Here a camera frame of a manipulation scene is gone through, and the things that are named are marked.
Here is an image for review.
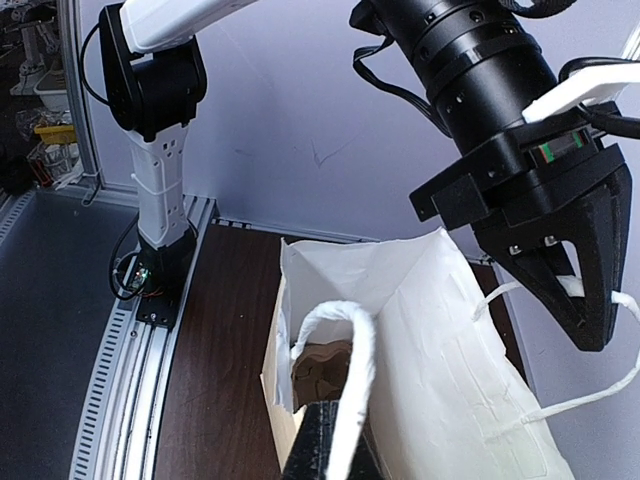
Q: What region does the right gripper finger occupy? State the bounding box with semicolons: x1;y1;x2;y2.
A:
282;400;383;480

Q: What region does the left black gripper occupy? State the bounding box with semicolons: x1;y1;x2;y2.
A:
409;130;632;351

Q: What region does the cardboard cup carrier tray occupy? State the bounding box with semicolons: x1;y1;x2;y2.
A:
291;340;352;411

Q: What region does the brown paper bag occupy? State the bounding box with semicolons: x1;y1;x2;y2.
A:
258;225;640;480

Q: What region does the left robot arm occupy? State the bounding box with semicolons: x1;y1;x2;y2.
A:
93;1;639;352

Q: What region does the background clutter shelf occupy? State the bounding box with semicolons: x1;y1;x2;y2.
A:
1;1;84;196

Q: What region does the aluminium front rail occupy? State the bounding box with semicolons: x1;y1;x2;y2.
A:
0;189;251;480

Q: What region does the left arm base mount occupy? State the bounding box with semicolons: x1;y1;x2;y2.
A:
109;230;197;330

